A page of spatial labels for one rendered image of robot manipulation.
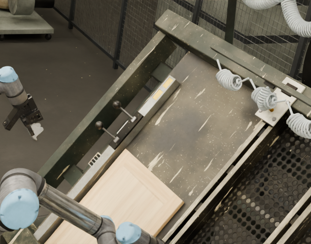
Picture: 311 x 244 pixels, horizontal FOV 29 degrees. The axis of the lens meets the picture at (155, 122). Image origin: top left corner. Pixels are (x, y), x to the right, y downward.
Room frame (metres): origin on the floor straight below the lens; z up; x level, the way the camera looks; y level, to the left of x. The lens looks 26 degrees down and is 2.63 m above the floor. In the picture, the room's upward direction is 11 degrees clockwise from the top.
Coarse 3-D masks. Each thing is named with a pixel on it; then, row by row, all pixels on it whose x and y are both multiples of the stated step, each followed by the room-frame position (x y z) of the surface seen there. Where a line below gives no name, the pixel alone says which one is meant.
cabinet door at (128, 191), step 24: (120, 168) 2.31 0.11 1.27; (144, 168) 2.26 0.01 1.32; (96, 192) 2.27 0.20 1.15; (120, 192) 2.22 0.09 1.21; (144, 192) 2.16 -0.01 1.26; (168, 192) 2.11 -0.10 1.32; (120, 216) 2.12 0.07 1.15; (144, 216) 2.07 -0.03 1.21; (168, 216) 2.02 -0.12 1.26; (48, 240) 2.17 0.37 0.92; (72, 240) 2.12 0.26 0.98; (96, 240) 2.07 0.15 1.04
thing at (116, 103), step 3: (114, 102) 2.45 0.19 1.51; (117, 102) 2.45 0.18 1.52; (114, 105) 2.44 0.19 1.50; (117, 105) 2.44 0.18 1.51; (120, 105) 2.45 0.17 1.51; (117, 108) 2.44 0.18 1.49; (120, 108) 2.45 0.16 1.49; (123, 111) 2.46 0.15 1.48; (126, 114) 2.46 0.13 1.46; (129, 114) 2.46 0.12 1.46; (132, 117) 2.46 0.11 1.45; (135, 117) 2.46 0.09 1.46; (132, 120) 2.45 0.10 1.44; (135, 120) 2.45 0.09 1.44
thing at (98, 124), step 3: (96, 123) 2.40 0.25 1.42; (99, 123) 2.40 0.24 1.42; (102, 123) 2.41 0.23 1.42; (96, 126) 2.39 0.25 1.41; (99, 126) 2.39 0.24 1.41; (102, 126) 2.40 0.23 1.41; (99, 129) 2.40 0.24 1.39; (105, 129) 2.41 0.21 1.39; (108, 132) 2.41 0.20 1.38; (111, 135) 2.41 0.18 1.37; (114, 138) 2.41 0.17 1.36; (117, 138) 2.41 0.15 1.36; (114, 141) 2.40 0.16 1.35; (117, 141) 2.40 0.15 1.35
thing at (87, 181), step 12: (168, 96) 2.54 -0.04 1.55; (144, 108) 2.50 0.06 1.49; (156, 108) 2.50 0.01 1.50; (144, 120) 2.47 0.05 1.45; (132, 132) 2.43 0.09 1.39; (120, 144) 2.40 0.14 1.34; (108, 156) 2.37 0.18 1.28; (96, 168) 2.35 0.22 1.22; (84, 180) 2.33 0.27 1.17; (96, 180) 2.34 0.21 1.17; (72, 192) 2.30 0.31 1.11; (84, 192) 2.30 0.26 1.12; (48, 216) 2.25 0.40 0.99; (48, 228) 2.20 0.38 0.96
